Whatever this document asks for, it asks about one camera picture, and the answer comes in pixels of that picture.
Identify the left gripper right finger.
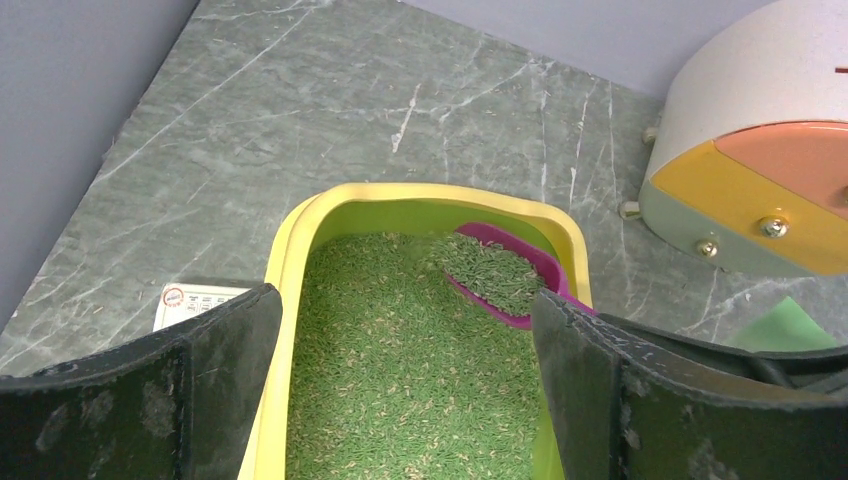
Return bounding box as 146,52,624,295
532,290,847,479

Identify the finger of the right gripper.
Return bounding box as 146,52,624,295
598,313,847,391

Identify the yellow litter box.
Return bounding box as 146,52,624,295
238,183,593,479

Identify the green cat litter bag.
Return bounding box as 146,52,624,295
726,297,840,352

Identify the small white red box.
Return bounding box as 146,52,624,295
152,283,247,331

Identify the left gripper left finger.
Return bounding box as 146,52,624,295
1,284,283,479

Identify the round cream drawer cabinet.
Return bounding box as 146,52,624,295
619,1,847,277

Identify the magenta plastic scoop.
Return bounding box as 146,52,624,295
431,222,595,330

